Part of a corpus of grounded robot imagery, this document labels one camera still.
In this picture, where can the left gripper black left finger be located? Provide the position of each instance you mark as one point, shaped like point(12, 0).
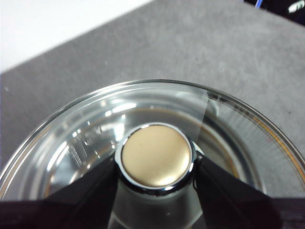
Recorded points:
point(71, 207)

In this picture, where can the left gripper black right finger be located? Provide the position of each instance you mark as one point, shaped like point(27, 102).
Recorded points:
point(238, 207)

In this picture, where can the glass lid with green knob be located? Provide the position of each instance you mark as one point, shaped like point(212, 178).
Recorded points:
point(155, 157)

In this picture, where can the sage green electric cooking pot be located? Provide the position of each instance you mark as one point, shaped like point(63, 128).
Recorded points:
point(78, 148)

